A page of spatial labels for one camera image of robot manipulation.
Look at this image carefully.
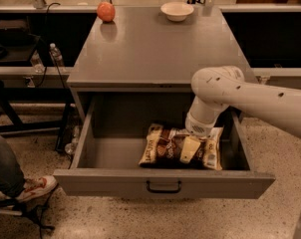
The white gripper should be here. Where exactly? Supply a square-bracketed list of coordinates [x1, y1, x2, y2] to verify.
[179, 113, 214, 163]

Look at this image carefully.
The clear water bottle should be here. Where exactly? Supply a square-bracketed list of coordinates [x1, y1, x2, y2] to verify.
[50, 43, 65, 68]
[30, 51, 45, 74]

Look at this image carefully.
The blue jeans leg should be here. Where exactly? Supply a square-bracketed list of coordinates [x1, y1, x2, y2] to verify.
[0, 135, 25, 198]

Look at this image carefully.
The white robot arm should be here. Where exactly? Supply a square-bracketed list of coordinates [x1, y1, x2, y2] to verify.
[181, 67, 301, 239]

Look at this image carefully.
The orange round fruit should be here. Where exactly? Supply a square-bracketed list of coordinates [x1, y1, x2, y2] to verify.
[97, 2, 116, 22]

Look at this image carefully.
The brown chip bag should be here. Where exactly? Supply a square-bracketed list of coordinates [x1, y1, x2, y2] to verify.
[139, 123, 223, 170]

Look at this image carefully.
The grey cabinet counter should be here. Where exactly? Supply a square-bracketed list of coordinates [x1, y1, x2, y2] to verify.
[68, 6, 256, 118]

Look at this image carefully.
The plastic bottle on floor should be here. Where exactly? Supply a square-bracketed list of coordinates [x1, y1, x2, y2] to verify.
[65, 125, 81, 155]

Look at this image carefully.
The white bowl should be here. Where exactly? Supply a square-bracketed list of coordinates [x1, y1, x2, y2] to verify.
[160, 2, 194, 22]

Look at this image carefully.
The open grey drawer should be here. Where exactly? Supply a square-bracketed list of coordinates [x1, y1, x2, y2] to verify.
[54, 93, 275, 199]

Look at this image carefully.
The white red sneaker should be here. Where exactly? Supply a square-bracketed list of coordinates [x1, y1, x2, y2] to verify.
[16, 175, 58, 202]

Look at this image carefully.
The black chair base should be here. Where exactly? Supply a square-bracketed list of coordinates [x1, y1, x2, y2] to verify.
[0, 199, 55, 239]

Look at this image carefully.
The black drawer handle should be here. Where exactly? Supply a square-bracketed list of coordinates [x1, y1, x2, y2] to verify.
[146, 180, 181, 194]

